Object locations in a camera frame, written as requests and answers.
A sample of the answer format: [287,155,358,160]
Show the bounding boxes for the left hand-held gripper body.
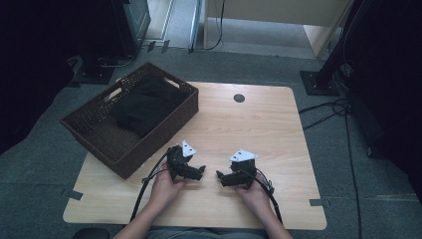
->
[165,139,198,182]

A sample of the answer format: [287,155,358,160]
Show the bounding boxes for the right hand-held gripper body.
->
[229,148,260,190]

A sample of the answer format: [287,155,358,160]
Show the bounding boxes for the black pants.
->
[108,73,191,139]

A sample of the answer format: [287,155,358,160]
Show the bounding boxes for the brown wicker basket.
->
[59,61,200,180]

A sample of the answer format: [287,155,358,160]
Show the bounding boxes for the person's right hand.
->
[234,178,270,214]

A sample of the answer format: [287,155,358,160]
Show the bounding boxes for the person's left hand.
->
[148,170,187,214]

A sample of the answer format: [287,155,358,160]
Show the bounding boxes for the person's grey trouser lap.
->
[144,226,271,239]

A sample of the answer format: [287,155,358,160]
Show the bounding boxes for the black chair seat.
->
[72,227,110,239]

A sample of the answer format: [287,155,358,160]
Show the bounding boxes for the black cabinet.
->
[111,0,152,60]

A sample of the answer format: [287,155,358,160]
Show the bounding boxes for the black slanted stand pole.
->
[316,0,369,88]

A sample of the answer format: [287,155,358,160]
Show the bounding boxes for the beige wooden furniture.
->
[202,0,353,60]

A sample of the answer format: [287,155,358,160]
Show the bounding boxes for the dark curtain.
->
[0,0,117,155]
[342,0,422,203]

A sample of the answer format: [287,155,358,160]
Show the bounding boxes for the right hand-held gripper cable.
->
[247,168,284,224]

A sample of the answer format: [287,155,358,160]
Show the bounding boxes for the black floor cables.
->
[298,97,364,239]

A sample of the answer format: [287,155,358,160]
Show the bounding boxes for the black stand base plate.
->
[300,70,340,98]

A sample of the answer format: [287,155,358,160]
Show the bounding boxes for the grey metal rail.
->
[187,0,204,55]

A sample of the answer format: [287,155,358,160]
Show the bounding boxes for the hanging black cable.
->
[204,0,227,52]

